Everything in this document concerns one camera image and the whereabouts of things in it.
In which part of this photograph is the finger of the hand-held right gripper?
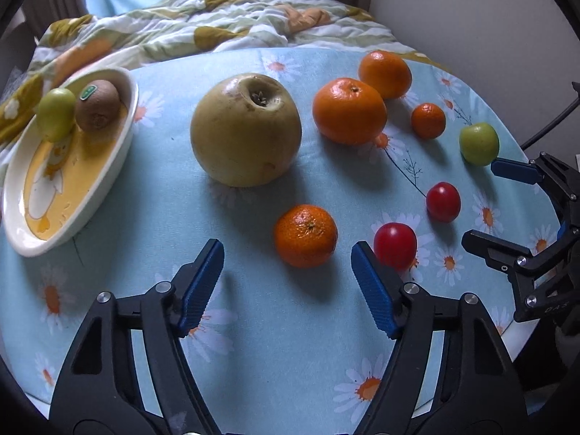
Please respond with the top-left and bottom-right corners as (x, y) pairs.
(490, 152), (580, 225)
(461, 229), (580, 322)

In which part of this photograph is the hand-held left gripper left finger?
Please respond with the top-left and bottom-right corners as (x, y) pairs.
(49, 238), (226, 435)

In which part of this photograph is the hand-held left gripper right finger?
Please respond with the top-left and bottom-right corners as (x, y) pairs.
(351, 241), (529, 435)

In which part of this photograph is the small green apple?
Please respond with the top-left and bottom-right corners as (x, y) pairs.
(459, 123), (500, 166)
(36, 88), (77, 142)

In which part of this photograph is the red cherry tomato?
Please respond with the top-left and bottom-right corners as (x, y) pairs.
(374, 222), (418, 273)
(426, 182), (461, 223)

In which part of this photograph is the medium mandarin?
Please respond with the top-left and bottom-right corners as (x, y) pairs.
(274, 205), (339, 269)

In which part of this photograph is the tiny mandarin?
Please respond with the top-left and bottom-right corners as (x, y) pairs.
(411, 103), (447, 140)

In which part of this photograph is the large yellow pear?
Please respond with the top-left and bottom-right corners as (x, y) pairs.
(190, 73), (303, 188)

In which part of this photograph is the large orange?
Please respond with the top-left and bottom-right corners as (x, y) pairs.
(359, 51), (413, 99)
(312, 78), (388, 146)

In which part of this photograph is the white oval dish yellow inside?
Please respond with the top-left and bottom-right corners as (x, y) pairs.
(2, 66), (139, 258)

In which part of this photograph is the light blue daisy tablecloth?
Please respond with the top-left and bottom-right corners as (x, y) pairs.
(0, 47), (567, 435)

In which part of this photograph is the brown kiwi with sticker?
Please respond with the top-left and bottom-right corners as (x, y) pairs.
(75, 80), (121, 131)

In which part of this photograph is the green striped floral blanket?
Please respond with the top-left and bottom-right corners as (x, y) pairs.
(0, 0), (449, 146)

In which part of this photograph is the black cable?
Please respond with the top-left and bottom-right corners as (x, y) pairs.
(521, 100), (580, 150)

